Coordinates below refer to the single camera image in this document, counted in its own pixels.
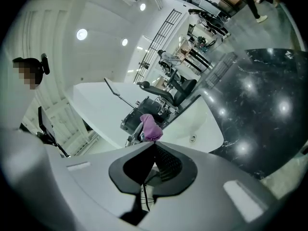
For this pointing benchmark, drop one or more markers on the black head camera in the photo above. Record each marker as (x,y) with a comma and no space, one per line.
(45,64)

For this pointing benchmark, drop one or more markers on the black office chair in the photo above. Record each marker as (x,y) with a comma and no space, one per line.
(183,90)

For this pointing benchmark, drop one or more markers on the grey ribbed floor mat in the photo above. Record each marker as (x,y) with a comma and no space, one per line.
(221,68)

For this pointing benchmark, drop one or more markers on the chrome faucet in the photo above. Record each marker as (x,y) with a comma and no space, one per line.
(134,136)

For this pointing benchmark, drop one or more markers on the person's head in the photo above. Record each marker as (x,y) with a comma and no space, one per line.
(29,71)

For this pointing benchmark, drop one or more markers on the purple cloth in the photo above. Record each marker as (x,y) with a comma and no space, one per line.
(150,129)

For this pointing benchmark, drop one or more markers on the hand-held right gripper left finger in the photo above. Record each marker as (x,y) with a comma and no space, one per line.
(96,186)

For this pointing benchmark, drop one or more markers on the black marble vanity top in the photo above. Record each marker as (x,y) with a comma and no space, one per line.
(264,105)

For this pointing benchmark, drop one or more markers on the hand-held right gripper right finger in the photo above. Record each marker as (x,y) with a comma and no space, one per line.
(211,191)

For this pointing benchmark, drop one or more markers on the light panel on stand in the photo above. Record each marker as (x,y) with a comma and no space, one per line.
(113,88)

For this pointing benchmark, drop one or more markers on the white sink basin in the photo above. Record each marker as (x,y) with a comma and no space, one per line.
(192,121)

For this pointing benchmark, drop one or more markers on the round ceiling light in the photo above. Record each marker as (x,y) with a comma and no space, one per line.
(81,34)
(124,42)
(142,6)

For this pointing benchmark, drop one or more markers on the black metal railing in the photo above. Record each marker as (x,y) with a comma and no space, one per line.
(158,42)

